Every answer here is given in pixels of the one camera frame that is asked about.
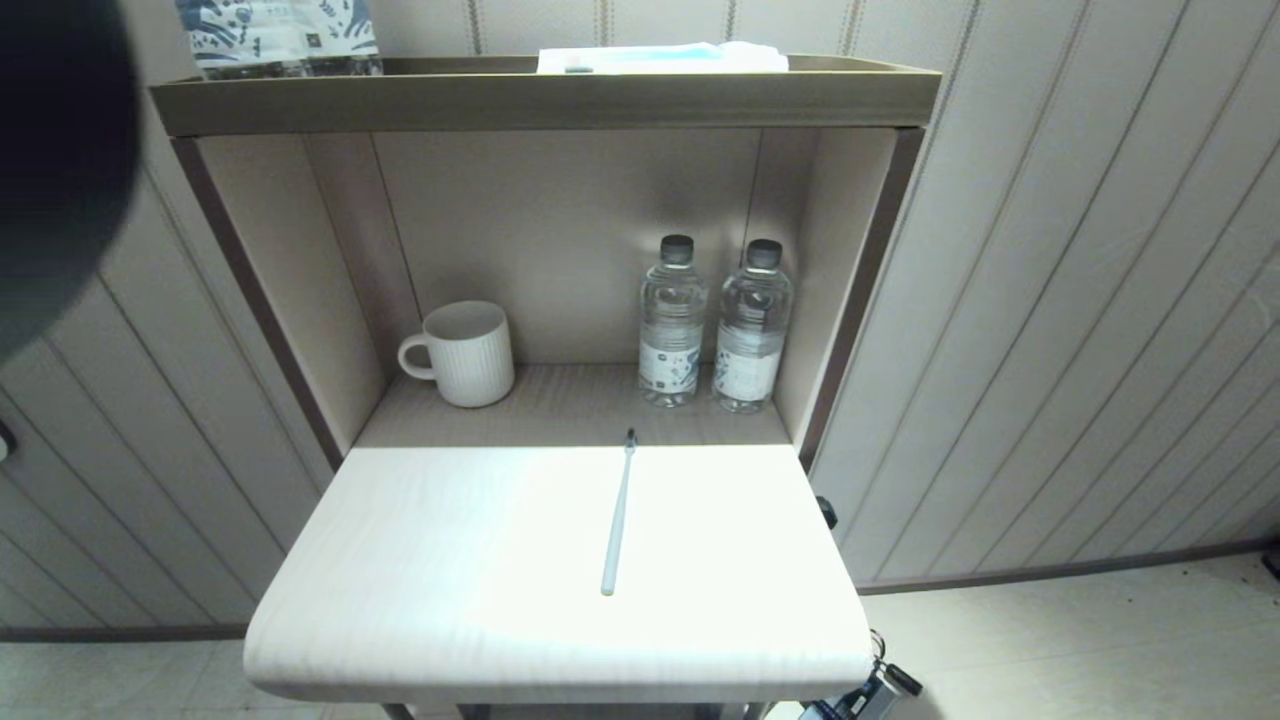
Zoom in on clear water bottle grey cap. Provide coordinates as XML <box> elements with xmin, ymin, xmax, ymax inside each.
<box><xmin>638</xmin><ymin>234</ymin><xmax>709</xmax><ymax>409</ymax></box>
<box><xmin>712</xmin><ymin>238</ymin><xmax>795</xmax><ymax>415</ymax></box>

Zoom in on beige wooden shelf unit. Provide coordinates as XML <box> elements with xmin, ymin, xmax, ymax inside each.
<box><xmin>150</xmin><ymin>55</ymin><xmax>943</xmax><ymax>720</ymax></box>

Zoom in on white blue packet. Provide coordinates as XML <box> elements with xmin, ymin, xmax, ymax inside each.
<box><xmin>536</xmin><ymin>42</ymin><xmax>791</xmax><ymax>75</ymax></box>

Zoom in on white ribbed mug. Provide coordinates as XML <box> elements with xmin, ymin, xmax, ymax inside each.
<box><xmin>397</xmin><ymin>300</ymin><xmax>516</xmax><ymax>409</ymax></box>

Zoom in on water bottle blue patterned label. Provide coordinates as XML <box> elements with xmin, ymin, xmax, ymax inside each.
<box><xmin>290</xmin><ymin>0</ymin><xmax>383</xmax><ymax>77</ymax></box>

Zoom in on grey toothbrush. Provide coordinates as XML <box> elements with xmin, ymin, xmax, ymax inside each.
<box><xmin>600</xmin><ymin>428</ymin><xmax>639</xmax><ymax>598</ymax></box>

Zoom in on floral pouches on top shelf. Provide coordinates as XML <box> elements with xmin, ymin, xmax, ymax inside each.
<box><xmin>175</xmin><ymin>0</ymin><xmax>301</xmax><ymax>79</ymax></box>

